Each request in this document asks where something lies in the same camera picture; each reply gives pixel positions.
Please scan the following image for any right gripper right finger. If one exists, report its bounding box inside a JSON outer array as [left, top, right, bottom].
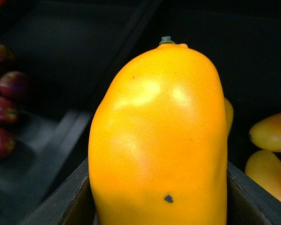
[[227, 162, 281, 225]]

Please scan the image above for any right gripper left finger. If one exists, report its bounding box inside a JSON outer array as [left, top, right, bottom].
[[19, 159, 96, 225]]

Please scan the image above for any yellow mango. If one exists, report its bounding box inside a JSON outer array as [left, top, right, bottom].
[[244, 150, 281, 202], [89, 37, 228, 225], [249, 113, 281, 152]]

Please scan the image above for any purple fruit bottom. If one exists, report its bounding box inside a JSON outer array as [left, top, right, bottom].
[[0, 127, 16, 160]]

